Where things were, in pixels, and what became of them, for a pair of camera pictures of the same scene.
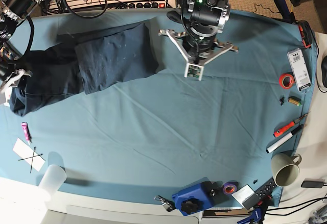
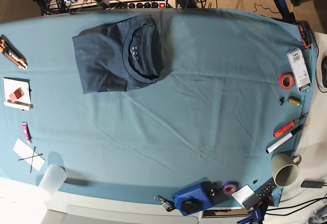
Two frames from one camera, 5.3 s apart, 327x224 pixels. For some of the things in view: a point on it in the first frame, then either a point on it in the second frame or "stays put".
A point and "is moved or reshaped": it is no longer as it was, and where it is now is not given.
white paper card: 27,154 stays put
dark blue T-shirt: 84,60 is moved or reshaped
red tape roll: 286,80 stays put
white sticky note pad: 242,193 stays put
